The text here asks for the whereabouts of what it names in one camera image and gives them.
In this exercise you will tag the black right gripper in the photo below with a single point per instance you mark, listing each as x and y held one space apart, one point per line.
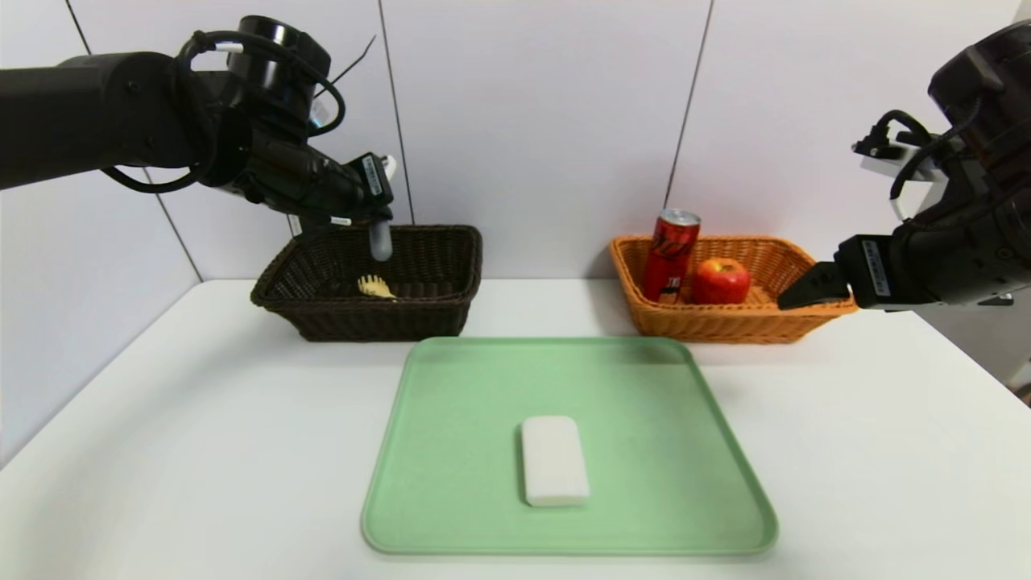
869 270

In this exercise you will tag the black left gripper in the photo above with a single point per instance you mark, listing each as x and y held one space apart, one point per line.
374 182

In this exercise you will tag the red apple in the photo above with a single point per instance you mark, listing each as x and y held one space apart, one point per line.
720 282

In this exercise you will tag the red soda can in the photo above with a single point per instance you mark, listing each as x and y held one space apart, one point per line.
668 258

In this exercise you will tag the white soap bar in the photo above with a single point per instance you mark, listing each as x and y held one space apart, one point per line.
554 459

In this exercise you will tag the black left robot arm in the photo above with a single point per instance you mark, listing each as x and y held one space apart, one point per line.
105 113

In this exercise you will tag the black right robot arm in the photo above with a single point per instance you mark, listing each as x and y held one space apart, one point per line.
987 161

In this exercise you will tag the orange wicker basket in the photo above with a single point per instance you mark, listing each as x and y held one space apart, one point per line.
725 322

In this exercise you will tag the dark brown wicker basket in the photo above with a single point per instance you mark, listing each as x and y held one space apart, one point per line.
362 318

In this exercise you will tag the thin black zip tie tail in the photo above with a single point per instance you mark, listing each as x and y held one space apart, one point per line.
354 63

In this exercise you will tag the light green plastic tray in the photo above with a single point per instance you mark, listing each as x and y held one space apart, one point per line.
620 403

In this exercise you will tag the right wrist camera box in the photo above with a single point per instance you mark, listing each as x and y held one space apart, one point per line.
902 173

